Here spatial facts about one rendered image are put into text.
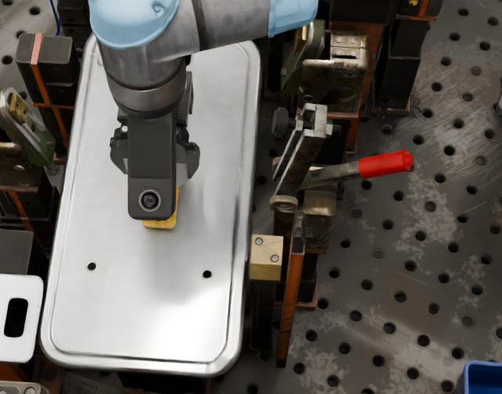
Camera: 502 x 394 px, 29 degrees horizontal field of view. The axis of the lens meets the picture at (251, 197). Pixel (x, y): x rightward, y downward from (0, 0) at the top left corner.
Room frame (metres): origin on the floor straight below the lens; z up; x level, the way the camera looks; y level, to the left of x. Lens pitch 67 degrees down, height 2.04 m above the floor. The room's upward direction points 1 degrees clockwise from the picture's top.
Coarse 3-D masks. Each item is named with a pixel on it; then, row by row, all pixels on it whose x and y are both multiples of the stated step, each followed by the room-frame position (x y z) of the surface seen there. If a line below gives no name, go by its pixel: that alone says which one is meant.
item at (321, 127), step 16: (288, 112) 0.45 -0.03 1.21; (304, 112) 0.45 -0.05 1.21; (320, 112) 0.45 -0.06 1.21; (272, 128) 0.44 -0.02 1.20; (288, 128) 0.44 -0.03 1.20; (304, 128) 0.44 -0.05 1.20; (320, 128) 0.43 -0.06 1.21; (336, 128) 0.44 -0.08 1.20; (288, 144) 0.46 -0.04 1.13; (304, 144) 0.42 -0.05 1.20; (320, 144) 0.42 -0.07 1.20; (288, 160) 0.45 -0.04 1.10; (304, 160) 0.42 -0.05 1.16; (288, 176) 0.42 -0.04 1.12; (304, 176) 0.42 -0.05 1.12; (288, 192) 0.42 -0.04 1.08
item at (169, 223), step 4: (176, 188) 0.46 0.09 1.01; (176, 192) 0.45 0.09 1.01; (176, 196) 0.45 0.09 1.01; (176, 200) 0.44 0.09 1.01; (176, 204) 0.44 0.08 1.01; (176, 208) 0.43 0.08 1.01; (176, 212) 0.43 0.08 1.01; (172, 216) 0.42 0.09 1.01; (144, 220) 0.41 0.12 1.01; (148, 220) 0.41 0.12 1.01; (152, 220) 0.42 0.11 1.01; (156, 220) 0.42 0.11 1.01; (164, 220) 0.42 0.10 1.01; (168, 220) 0.42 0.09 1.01; (172, 220) 0.42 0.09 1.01; (144, 224) 0.41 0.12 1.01; (148, 224) 0.41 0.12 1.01; (152, 224) 0.41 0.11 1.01; (156, 224) 0.41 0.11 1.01; (160, 224) 0.41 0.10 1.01; (164, 224) 0.41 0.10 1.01; (168, 224) 0.41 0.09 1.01; (172, 224) 0.41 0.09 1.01; (168, 228) 0.41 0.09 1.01
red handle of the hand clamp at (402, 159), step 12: (372, 156) 0.45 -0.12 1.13; (384, 156) 0.44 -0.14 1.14; (396, 156) 0.44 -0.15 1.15; (408, 156) 0.44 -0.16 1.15; (324, 168) 0.45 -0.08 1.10; (336, 168) 0.44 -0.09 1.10; (348, 168) 0.44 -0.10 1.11; (360, 168) 0.43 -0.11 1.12; (372, 168) 0.43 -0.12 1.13; (384, 168) 0.43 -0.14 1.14; (396, 168) 0.43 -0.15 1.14; (408, 168) 0.43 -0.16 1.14; (312, 180) 0.44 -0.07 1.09; (324, 180) 0.43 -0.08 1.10; (336, 180) 0.43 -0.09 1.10; (348, 180) 0.43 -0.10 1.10
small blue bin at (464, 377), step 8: (472, 360) 0.32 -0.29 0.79; (464, 368) 0.31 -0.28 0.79; (472, 368) 0.31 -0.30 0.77; (480, 368) 0.31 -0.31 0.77; (488, 368) 0.31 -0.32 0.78; (496, 368) 0.31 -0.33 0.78; (464, 376) 0.30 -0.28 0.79; (472, 376) 0.31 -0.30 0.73; (480, 376) 0.31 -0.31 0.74; (488, 376) 0.31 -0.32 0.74; (496, 376) 0.31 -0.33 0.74; (464, 384) 0.29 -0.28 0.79; (472, 384) 0.31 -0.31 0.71; (480, 384) 0.31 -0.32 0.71; (488, 384) 0.31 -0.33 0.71; (496, 384) 0.31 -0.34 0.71; (464, 392) 0.28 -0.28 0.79; (472, 392) 0.30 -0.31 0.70; (480, 392) 0.30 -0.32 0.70; (488, 392) 0.30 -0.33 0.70; (496, 392) 0.30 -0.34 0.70
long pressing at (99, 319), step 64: (192, 64) 0.63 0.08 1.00; (256, 64) 0.63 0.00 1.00; (192, 128) 0.54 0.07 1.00; (256, 128) 0.54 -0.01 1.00; (64, 192) 0.46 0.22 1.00; (192, 192) 0.46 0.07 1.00; (64, 256) 0.37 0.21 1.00; (128, 256) 0.38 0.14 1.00; (192, 256) 0.38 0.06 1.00; (64, 320) 0.30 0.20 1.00; (128, 320) 0.30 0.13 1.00; (192, 320) 0.30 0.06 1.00
